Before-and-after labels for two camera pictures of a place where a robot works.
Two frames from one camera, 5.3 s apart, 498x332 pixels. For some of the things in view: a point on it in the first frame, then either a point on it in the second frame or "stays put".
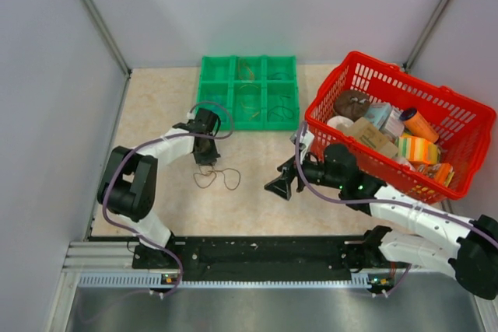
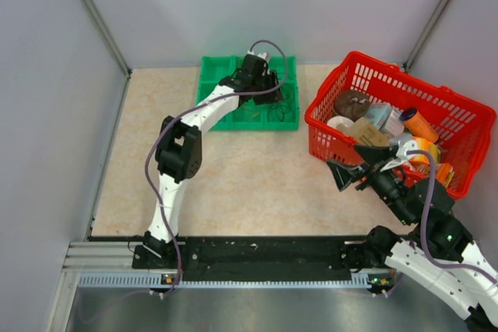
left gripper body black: (208, 155) to (266, 80)
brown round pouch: (352, 104) stays put
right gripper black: (282, 186) to (344, 173)
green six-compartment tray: (260, 91) stays put
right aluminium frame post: (436, 13) stays put
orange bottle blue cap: (415, 125) stays put
